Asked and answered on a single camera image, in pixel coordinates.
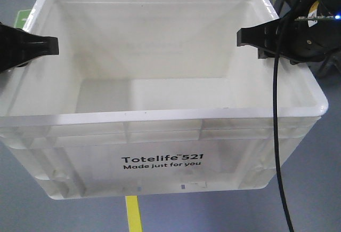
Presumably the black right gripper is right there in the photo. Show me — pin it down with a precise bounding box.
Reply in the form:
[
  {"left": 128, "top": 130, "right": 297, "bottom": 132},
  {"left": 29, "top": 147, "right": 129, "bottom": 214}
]
[{"left": 237, "top": 0, "right": 340, "bottom": 63}]

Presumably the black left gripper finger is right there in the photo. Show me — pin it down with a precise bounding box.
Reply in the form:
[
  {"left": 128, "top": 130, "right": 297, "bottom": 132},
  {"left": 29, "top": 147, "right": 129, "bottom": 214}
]
[{"left": 1, "top": 24, "right": 59, "bottom": 73}]

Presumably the white plastic tote box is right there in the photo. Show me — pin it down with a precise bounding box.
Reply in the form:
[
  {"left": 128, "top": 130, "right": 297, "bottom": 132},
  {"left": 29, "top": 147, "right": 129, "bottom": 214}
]
[{"left": 0, "top": 0, "right": 329, "bottom": 200}]

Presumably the green floor sign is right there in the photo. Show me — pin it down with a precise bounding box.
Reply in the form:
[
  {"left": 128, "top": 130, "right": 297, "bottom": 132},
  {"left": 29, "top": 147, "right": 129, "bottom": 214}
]
[{"left": 14, "top": 10, "right": 31, "bottom": 30}]

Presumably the black cable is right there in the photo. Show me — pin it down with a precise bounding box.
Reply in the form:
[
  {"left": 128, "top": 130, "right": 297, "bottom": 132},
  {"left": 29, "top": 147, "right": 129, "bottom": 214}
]
[{"left": 272, "top": 0, "right": 295, "bottom": 232}]

